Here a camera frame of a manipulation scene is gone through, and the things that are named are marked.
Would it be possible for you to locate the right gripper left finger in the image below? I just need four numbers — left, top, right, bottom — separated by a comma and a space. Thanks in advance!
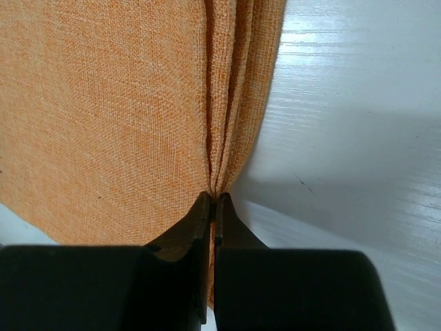
1, 192, 211, 330

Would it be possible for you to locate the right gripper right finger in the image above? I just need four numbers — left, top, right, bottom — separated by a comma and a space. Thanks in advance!
214, 193, 395, 330

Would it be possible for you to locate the orange cloth napkin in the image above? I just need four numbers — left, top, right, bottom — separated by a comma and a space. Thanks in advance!
0, 0, 287, 308

